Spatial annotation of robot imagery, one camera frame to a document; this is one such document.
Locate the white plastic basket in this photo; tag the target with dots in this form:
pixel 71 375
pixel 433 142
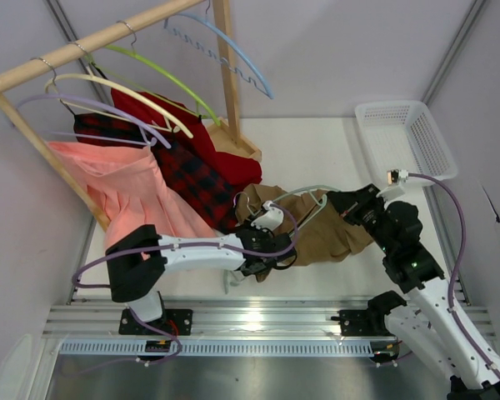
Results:
pixel 402 135

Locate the sage green plastic hanger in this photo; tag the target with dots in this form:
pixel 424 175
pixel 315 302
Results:
pixel 304 189

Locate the red black plaid skirt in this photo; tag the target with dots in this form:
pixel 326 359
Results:
pixel 209 194

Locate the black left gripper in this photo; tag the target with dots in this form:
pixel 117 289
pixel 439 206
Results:
pixel 258 233

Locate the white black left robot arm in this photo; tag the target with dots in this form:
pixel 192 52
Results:
pixel 136 262

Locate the tan brown skirt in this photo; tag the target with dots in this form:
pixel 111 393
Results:
pixel 323 236

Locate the lilac plastic hanger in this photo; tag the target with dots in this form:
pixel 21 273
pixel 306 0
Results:
pixel 105 124

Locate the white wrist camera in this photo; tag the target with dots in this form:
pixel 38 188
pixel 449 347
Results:
pixel 270 218
pixel 396 179

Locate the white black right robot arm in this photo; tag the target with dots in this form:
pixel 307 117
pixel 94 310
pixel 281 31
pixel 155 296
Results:
pixel 423 313

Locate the white slotted cable duct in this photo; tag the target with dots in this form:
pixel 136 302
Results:
pixel 334 348

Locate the pink skirt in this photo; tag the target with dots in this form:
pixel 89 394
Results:
pixel 127 184

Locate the aluminium mounting rail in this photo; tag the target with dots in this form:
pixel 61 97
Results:
pixel 228 318

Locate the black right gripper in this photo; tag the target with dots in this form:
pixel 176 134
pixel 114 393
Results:
pixel 349 204

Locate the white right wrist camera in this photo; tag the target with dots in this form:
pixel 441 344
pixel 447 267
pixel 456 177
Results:
pixel 396 179

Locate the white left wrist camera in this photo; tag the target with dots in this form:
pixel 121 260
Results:
pixel 270 218

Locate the light blue plastic hanger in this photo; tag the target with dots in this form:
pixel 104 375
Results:
pixel 254 78

